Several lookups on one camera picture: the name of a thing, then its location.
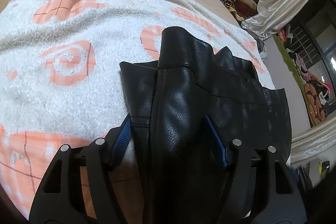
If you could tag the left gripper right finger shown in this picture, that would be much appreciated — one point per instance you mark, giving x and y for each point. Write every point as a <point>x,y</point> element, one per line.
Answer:
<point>257,186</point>

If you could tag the white orange patterned blanket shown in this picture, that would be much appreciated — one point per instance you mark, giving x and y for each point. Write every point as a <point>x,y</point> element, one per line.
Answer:
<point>60,75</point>

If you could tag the black leather jacket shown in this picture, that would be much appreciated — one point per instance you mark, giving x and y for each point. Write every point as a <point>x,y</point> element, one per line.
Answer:
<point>168,101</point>

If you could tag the clothes on windowsill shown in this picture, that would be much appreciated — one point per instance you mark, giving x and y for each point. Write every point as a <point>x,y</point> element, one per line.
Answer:
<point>305,63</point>

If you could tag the cream satin curtain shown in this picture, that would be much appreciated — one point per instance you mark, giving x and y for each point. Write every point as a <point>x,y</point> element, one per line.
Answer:
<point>272,16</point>

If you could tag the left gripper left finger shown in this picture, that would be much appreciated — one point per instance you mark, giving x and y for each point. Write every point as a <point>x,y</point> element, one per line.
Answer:
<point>59,198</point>

